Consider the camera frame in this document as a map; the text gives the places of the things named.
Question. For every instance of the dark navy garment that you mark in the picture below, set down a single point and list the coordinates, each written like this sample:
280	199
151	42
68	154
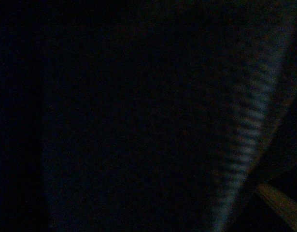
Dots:
142	115

